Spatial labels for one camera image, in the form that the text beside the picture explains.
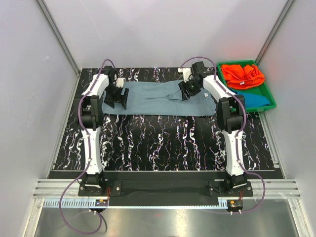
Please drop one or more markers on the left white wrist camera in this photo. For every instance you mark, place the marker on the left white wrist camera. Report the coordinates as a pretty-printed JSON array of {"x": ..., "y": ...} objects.
[{"x": 120, "y": 82}]

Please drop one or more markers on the teal blue t shirt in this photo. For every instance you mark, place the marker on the teal blue t shirt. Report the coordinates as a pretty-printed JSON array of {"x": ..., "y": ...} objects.
[{"x": 253, "y": 100}]

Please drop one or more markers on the aluminium corner post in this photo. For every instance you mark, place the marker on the aluminium corner post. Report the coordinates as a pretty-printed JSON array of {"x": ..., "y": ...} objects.
[
  {"x": 274, "y": 30},
  {"x": 57, "y": 34}
]

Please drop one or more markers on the aluminium rail frame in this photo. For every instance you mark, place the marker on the aluminium rail frame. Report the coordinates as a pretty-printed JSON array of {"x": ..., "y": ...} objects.
[{"x": 275, "y": 188}]

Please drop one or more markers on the small connector box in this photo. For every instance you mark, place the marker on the small connector box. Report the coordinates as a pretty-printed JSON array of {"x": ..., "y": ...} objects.
[
  {"x": 102, "y": 202},
  {"x": 235, "y": 205}
]

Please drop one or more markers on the white slotted cable duct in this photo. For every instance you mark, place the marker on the white slotted cable duct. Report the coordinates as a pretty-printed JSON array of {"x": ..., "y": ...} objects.
[{"x": 90, "y": 203}]

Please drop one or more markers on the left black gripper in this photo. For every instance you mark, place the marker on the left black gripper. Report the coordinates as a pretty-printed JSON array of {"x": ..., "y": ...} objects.
[{"x": 110, "y": 100}]

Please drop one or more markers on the orange t shirt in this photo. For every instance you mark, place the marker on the orange t shirt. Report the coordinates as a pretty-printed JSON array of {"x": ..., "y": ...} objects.
[{"x": 242, "y": 78}]

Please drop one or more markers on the right small connector box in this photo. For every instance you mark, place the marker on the right small connector box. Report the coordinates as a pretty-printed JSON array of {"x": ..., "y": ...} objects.
[{"x": 235, "y": 205}]

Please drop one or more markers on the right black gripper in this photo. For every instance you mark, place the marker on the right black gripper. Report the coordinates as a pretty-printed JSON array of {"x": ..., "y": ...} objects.
[{"x": 183, "y": 86}]

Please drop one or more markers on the green plastic bin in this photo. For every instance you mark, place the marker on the green plastic bin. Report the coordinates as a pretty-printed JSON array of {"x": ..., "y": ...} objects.
[{"x": 260, "y": 90}]

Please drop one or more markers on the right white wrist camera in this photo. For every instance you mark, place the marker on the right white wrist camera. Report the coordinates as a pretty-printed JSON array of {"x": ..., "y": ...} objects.
[{"x": 186, "y": 73}]

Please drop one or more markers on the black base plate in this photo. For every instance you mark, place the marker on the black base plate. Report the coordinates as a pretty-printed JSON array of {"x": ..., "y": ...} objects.
[{"x": 200, "y": 196}]

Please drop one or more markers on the left small connector box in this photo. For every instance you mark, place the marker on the left small connector box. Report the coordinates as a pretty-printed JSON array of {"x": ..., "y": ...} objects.
[{"x": 102, "y": 202}]

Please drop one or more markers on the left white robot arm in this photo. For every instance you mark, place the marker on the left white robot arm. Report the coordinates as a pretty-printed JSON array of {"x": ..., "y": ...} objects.
[{"x": 90, "y": 119}]

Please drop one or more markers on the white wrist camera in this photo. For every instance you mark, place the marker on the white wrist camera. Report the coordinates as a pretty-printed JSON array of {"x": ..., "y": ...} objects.
[
  {"x": 186, "y": 73},
  {"x": 120, "y": 82}
]

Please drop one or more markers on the left aluminium corner post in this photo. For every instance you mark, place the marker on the left aluminium corner post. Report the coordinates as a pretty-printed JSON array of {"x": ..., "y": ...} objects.
[{"x": 57, "y": 34}]

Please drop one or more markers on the grey-blue t shirt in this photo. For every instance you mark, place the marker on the grey-blue t shirt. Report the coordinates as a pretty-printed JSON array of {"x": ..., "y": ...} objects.
[{"x": 162, "y": 99}]

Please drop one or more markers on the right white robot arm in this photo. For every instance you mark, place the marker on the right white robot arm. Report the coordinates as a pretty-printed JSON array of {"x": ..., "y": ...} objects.
[{"x": 230, "y": 116}]

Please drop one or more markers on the right aluminium corner post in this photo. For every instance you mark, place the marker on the right aluminium corner post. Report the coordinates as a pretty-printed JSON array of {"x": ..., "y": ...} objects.
[{"x": 274, "y": 30}]

